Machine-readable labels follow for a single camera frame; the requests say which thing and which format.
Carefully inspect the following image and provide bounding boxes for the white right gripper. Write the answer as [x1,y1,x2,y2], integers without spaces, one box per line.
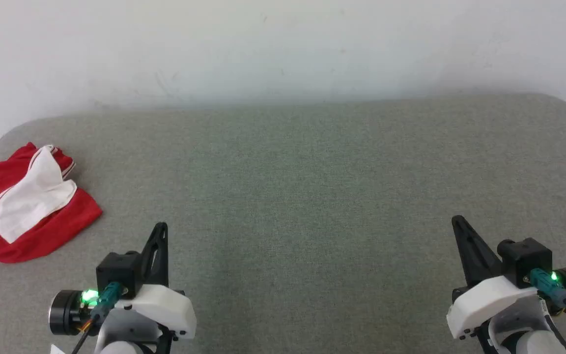
[447,215,540,340]

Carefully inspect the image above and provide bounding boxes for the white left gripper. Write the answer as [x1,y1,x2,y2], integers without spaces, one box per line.
[115,222,198,341]

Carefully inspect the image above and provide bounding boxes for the red and white sports shirt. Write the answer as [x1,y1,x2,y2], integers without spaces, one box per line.
[0,142,103,264]

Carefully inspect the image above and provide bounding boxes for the grey-green fabric sofa cushion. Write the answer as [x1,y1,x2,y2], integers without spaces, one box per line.
[0,93,566,354]

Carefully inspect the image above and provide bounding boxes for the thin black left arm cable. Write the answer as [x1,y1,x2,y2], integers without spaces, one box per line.
[71,315,101,354]

